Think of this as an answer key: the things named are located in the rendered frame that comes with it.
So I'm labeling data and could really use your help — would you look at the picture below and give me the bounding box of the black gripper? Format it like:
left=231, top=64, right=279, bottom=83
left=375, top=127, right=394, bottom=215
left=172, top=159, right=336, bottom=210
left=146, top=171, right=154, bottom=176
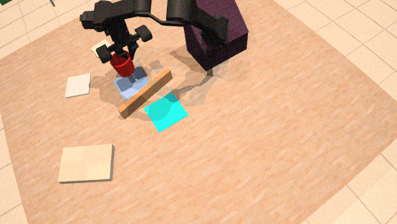
left=96, top=25, right=153, bottom=64

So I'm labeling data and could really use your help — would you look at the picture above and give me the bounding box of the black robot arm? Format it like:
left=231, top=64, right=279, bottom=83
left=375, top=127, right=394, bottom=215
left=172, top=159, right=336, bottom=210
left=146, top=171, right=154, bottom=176
left=80, top=0, right=229, bottom=47

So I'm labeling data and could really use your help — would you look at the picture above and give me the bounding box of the tan wooden flat bar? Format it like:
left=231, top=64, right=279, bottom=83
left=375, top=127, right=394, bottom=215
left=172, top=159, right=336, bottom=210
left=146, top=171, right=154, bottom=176
left=118, top=68, right=173, bottom=119

